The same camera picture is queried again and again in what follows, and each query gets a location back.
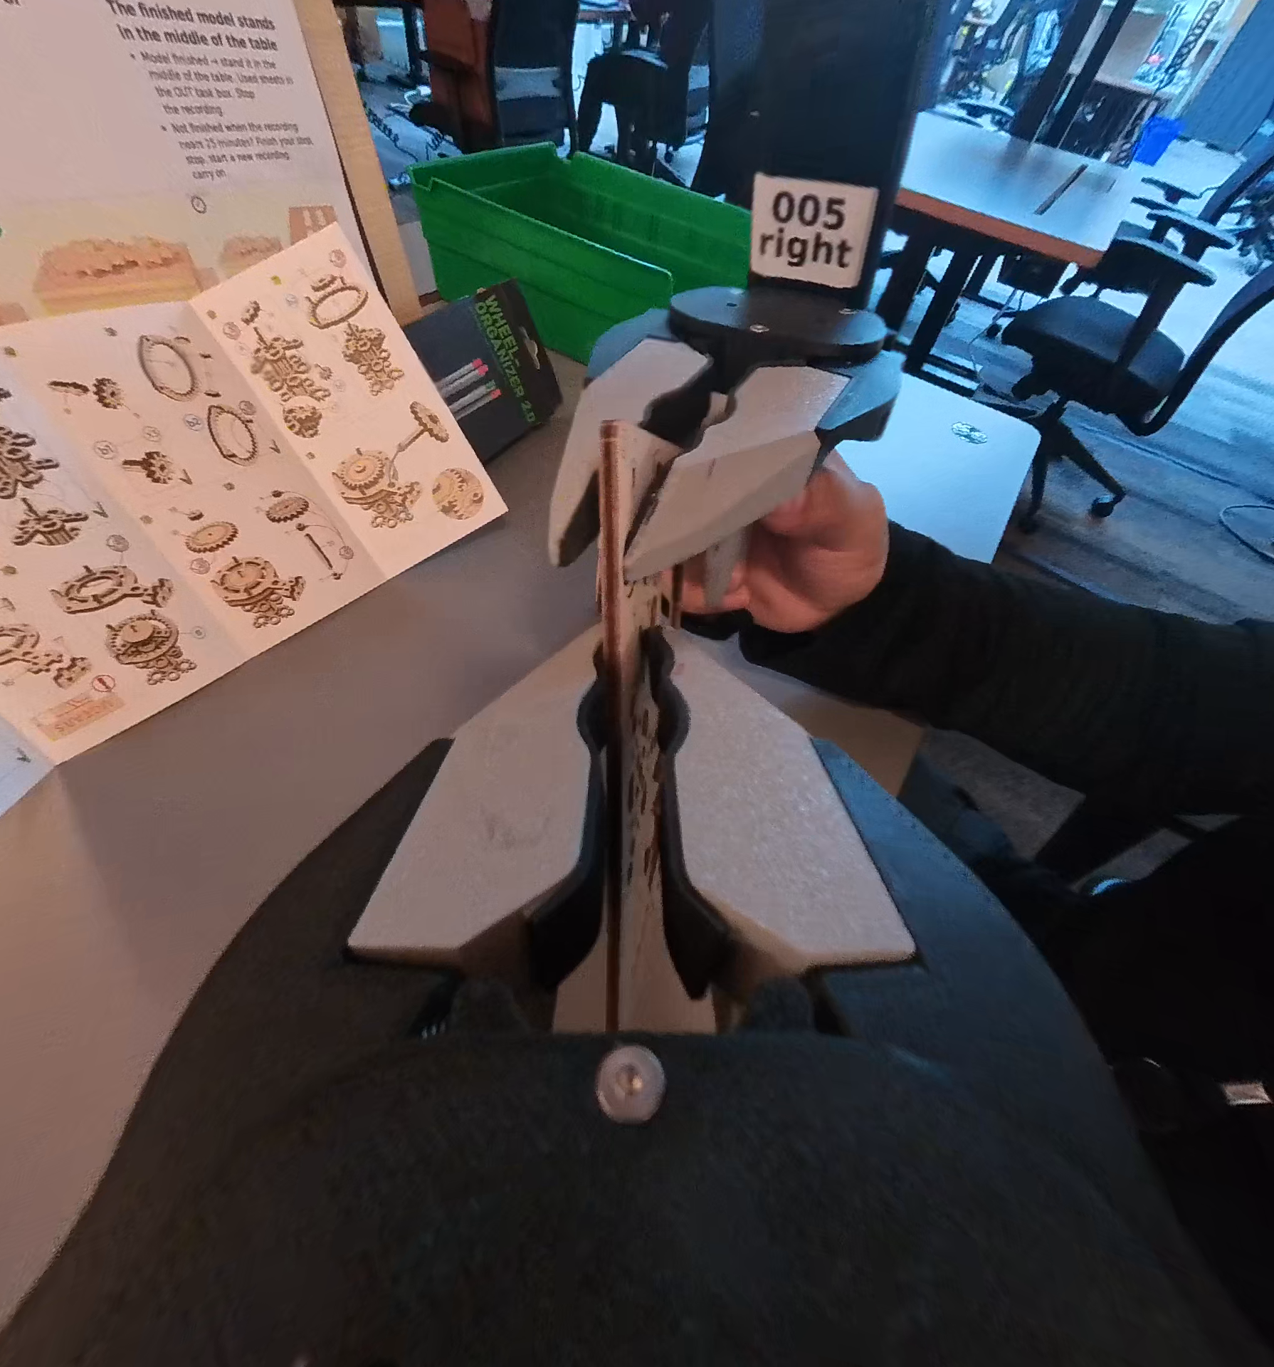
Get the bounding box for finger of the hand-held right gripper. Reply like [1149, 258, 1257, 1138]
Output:
[548, 342, 716, 568]
[621, 367, 853, 590]

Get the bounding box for folded paper instruction booklet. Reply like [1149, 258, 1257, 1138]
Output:
[0, 222, 511, 859]

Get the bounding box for person's dark clothed body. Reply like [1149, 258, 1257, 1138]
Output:
[893, 736, 1274, 1367]

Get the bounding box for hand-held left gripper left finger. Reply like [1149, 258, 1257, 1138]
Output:
[346, 638, 609, 995]

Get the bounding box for white flat panel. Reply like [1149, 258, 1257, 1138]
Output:
[837, 373, 1043, 565]

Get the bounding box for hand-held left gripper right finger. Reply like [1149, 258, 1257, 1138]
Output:
[648, 629, 917, 1001]

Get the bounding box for white instruction poster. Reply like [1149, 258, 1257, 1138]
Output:
[0, 0, 377, 333]

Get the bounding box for green plastic bin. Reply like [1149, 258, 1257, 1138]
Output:
[409, 141, 754, 367]

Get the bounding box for person's right forearm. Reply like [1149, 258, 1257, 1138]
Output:
[737, 523, 1274, 816]

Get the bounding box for black office chair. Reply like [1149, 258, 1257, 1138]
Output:
[998, 229, 1226, 535]
[578, 43, 703, 162]
[1139, 101, 1274, 279]

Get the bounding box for wooden parts sheet with cutouts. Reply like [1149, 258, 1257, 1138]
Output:
[594, 419, 703, 1035]

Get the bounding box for black and green kit box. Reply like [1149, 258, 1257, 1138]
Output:
[401, 279, 567, 463]

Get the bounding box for grey office table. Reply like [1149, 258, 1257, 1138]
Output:
[891, 110, 1146, 370]

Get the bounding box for person's right hand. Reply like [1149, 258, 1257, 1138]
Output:
[716, 453, 894, 635]

